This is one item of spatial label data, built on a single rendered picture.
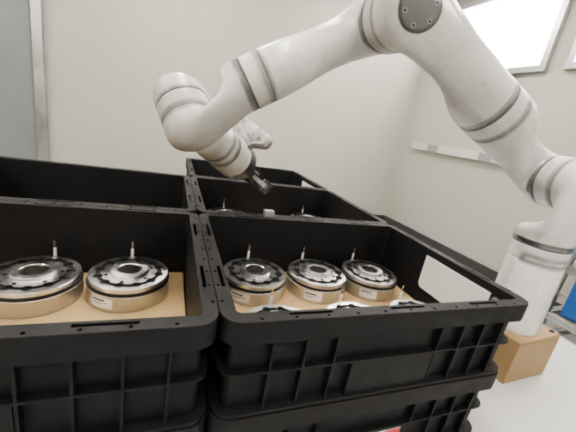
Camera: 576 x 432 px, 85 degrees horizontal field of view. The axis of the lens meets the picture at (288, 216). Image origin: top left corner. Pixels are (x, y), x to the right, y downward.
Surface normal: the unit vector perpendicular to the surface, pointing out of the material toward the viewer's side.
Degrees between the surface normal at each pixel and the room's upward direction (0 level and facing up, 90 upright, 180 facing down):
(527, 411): 0
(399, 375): 90
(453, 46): 99
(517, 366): 90
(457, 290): 90
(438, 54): 112
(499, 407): 0
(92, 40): 90
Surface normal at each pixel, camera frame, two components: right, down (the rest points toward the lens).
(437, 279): -0.93, -0.06
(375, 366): 0.33, 0.32
